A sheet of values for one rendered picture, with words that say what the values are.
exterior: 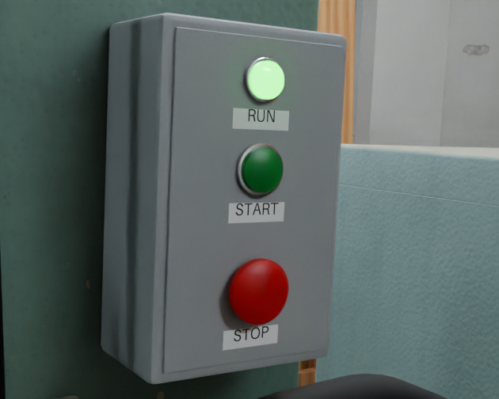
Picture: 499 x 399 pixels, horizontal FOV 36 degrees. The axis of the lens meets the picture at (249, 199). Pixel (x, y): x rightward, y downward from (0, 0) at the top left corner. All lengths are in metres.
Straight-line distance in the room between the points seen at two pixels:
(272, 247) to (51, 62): 0.13
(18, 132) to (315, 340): 0.17
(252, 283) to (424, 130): 2.44
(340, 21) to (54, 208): 1.98
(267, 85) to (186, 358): 0.12
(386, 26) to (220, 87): 2.30
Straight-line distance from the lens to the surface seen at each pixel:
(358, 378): 0.45
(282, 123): 0.36
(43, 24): 0.37
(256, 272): 0.34
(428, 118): 2.78
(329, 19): 2.28
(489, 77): 2.72
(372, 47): 2.59
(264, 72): 0.34
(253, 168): 0.34
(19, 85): 0.37
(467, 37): 2.79
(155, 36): 0.33
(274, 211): 0.36
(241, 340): 0.36
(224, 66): 0.34
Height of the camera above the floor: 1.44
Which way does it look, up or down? 6 degrees down
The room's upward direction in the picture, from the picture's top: 3 degrees clockwise
